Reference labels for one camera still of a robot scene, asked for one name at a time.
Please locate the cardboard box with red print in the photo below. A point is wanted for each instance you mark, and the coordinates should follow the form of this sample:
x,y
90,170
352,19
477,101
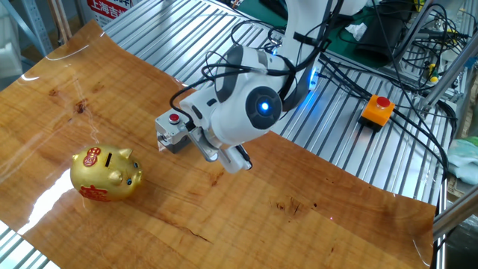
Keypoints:
x,y
108,9

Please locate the blue grey steel shelf frame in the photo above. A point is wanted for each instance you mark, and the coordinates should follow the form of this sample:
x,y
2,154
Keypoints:
x,y
36,26

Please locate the wood grain table mat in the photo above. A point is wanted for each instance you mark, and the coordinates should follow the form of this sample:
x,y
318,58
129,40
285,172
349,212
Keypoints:
x,y
224,205

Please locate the green mat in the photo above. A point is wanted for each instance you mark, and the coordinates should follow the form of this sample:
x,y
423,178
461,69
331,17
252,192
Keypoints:
x,y
343,50

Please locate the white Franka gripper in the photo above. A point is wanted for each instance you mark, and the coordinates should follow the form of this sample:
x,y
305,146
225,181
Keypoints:
x,y
229,160

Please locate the grey red push button box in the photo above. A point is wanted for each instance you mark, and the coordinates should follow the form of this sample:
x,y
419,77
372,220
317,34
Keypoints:
x,y
170,134

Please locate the teal cloth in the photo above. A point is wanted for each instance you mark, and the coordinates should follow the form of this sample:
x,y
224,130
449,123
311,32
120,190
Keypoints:
x,y
465,160

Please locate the white plastic container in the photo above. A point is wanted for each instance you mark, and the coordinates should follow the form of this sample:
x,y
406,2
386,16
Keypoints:
x,y
9,56

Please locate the gold piggy bank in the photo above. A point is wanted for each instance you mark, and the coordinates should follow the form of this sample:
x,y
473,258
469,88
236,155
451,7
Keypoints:
x,y
104,175

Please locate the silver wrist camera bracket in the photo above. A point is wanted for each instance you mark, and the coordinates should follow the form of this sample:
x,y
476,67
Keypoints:
x,y
203,143

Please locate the thin brown stick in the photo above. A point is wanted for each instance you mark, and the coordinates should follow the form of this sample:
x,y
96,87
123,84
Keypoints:
x,y
56,18
64,18

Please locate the thick aluminium frame post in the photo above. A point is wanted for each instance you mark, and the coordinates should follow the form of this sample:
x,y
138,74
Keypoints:
x,y
452,71
455,214

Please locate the dark plastic bag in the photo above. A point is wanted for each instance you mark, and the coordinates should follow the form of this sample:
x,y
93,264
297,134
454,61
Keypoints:
x,y
463,246

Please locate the orange emergency stop button box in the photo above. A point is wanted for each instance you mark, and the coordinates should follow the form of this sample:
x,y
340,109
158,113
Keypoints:
x,y
375,114

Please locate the thin grey metal post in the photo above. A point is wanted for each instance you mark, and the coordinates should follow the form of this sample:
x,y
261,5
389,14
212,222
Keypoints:
x,y
412,33

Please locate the black bag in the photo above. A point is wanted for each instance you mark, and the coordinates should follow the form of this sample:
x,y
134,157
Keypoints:
x,y
384,33

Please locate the crumpled white paper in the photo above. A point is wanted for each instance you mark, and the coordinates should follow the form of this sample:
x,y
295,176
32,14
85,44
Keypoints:
x,y
356,31

